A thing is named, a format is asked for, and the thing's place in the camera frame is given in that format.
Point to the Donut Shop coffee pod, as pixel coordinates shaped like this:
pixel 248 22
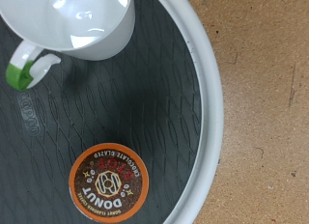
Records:
pixel 108 182

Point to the white two-tier turntable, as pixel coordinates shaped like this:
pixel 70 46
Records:
pixel 145 98

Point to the white mug with green tape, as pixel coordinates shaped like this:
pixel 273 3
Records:
pixel 80 21

